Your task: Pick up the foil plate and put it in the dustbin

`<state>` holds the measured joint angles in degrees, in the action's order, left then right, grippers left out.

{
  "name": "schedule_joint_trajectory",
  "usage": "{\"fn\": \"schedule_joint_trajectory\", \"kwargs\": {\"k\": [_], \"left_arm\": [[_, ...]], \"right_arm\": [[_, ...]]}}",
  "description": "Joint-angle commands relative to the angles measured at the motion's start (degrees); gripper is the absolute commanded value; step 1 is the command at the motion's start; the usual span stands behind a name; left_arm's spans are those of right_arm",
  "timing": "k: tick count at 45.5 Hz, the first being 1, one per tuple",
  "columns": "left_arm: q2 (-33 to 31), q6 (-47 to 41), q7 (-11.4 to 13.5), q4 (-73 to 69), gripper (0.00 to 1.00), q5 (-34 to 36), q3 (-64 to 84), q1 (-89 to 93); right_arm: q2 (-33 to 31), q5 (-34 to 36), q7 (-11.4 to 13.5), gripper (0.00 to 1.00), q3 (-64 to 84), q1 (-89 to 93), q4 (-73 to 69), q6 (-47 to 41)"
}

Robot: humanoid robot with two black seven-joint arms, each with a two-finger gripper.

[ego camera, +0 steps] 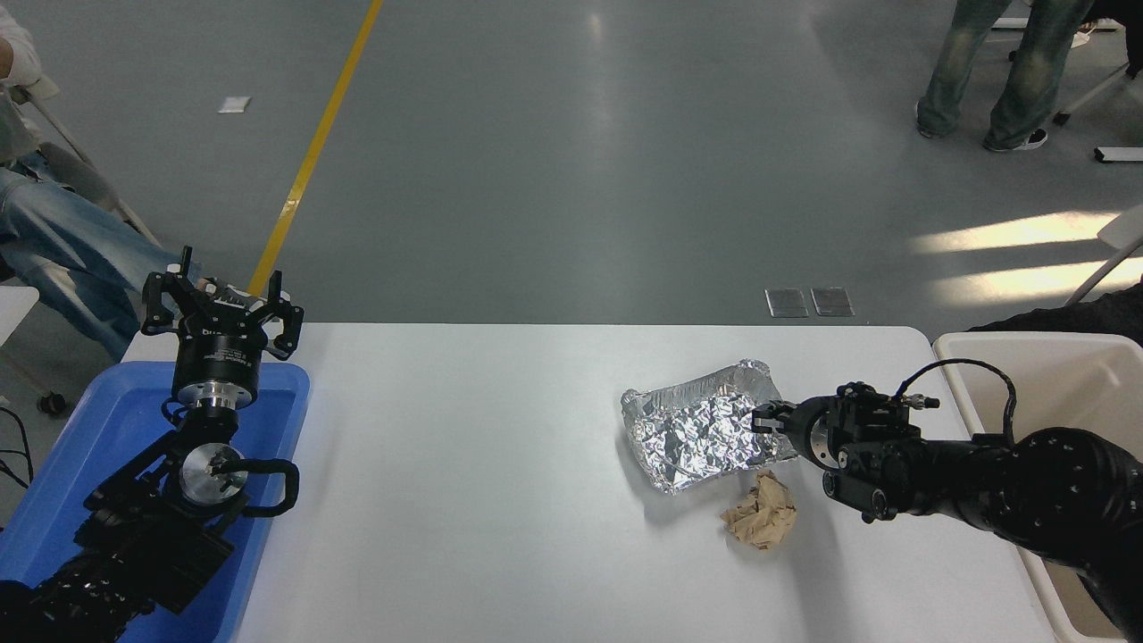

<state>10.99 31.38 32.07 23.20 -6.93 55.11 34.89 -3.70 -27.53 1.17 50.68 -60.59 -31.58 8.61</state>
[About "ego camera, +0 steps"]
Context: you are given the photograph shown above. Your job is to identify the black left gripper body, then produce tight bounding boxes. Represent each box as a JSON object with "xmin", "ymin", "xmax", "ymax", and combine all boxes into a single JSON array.
[{"xmin": 175, "ymin": 299, "xmax": 271, "ymax": 390}]

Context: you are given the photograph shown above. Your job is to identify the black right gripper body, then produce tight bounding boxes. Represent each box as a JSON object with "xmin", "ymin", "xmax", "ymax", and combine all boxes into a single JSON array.
[{"xmin": 786, "ymin": 396, "xmax": 838, "ymax": 466}]

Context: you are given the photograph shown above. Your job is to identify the silver foil tray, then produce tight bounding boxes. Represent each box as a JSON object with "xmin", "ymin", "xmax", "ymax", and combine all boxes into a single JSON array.
[{"xmin": 621, "ymin": 359, "xmax": 798, "ymax": 495}]

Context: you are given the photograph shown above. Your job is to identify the crumpled tan paper ball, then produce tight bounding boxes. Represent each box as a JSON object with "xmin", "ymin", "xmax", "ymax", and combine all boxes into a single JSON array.
[{"xmin": 722, "ymin": 471, "xmax": 797, "ymax": 550}]

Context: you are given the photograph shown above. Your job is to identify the seated person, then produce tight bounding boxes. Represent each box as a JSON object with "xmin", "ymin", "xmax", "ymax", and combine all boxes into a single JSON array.
[{"xmin": 0, "ymin": 0, "xmax": 211, "ymax": 363}]

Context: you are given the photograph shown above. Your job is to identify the blue plastic tray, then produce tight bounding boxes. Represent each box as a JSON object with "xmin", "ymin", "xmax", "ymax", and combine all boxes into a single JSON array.
[{"xmin": 0, "ymin": 361, "xmax": 311, "ymax": 643}]

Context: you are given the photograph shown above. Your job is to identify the small white table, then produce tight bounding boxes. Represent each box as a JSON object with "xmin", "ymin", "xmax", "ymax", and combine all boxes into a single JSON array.
[{"xmin": 0, "ymin": 286, "xmax": 41, "ymax": 347}]

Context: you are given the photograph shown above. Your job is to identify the large pale bin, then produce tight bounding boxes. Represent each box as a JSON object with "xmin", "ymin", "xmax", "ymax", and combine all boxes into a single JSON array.
[{"xmin": 932, "ymin": 332, "xmax": 1143, "ymax": 642}]

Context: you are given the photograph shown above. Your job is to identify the white chair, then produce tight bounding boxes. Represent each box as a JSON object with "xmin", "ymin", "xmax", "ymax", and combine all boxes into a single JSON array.
[{"xmin": 1063, "ymin": 204, "xmax": 1143, "ymax": 306}]

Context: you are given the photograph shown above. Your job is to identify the walking person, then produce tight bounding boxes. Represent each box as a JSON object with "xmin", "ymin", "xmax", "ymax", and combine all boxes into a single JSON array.
[{"xmin": 917, "ymin": 0, "xmax": 1095, "ymax": 151}]

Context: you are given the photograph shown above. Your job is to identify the white chair base with casters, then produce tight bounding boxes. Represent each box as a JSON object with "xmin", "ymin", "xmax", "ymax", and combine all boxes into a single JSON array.
[{"xmin": 996, "ymin": 16, "xmax": 1143, "ymax": 126}]

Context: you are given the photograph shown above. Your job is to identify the black cable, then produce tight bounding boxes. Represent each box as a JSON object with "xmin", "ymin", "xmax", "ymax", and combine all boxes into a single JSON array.
[{"xmin": 0, "ymin": 406, "xmax": 35, "ymax": 490}]

